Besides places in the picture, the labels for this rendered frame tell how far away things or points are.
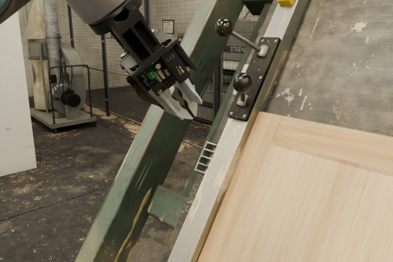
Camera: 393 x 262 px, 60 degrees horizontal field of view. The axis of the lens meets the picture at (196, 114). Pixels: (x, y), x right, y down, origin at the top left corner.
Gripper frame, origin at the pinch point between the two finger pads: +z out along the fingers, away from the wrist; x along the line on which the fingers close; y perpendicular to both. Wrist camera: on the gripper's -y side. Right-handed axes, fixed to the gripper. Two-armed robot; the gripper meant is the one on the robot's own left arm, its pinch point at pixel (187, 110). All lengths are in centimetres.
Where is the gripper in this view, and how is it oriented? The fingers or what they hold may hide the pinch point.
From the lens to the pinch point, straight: 54.6
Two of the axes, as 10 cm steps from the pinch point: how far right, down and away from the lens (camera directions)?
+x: 7.6, -6.4, 0.8
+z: 4.9, 6.5, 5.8
